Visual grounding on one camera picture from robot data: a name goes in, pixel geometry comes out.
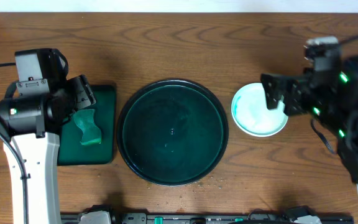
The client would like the light green plate front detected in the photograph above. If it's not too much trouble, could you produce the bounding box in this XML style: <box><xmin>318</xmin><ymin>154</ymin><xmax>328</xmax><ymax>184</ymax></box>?
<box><xmin>231</xmin><ymin>83</ymin><xmax>288</xmax><ymax>138</ymax></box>

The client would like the green sponge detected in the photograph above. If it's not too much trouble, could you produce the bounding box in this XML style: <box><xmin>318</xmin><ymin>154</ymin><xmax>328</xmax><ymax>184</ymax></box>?
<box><xmin>73</xmin><ymin>109</ymin><xmax>102</xmax><ymax>146</ymax></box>

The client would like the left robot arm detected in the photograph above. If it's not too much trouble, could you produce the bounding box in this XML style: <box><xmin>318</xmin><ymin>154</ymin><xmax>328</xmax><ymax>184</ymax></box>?
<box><xmin>0</xmin><ymin>48</ymin><xmax>96</xmax><ymax>223</ymax></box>

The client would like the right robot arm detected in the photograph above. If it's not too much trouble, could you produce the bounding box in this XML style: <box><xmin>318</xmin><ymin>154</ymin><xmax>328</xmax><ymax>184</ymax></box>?
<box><xmin>260</xmin><ymin>35</ymin><xmax>358</xmax><ymax>192</ymax></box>

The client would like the rectangular black tray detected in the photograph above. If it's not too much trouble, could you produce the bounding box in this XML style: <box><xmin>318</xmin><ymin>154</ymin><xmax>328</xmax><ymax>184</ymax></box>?
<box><xmin>57</xmin><ymin>85</ymin><xmax>116</xmax><ymax>166</ymax></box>

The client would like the round black tray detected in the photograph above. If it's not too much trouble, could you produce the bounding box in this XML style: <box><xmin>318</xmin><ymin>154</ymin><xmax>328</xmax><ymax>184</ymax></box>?
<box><xmin>116</xmin><ymin>79</ymin><xmax>229</xmax><ymax>186</ymax></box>

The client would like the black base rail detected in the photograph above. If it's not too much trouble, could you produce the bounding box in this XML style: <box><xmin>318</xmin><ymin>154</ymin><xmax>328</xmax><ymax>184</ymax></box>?
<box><xmin>61</xmin><ymin>205</ymin><xmax>354</xmax><ymax>224</ymax></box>

